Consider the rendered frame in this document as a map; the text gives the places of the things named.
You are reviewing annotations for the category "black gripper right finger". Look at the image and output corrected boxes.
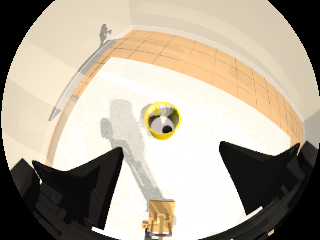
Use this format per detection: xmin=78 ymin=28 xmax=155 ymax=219
xmin=219 ymin=141 xmax=300 ymax=216

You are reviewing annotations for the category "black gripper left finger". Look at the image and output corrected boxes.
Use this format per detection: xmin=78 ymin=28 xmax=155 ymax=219
xmin=32 ymin=147 xmax=124 ymax=231

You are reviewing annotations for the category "yellow cup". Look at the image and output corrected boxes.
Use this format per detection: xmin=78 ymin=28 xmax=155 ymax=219
xmin=144 ymin=101 xmax=181 ymax=140

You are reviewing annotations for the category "black ball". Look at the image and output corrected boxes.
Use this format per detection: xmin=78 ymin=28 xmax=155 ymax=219
xmin=163 ymin=125 xmax=173 ymax=133

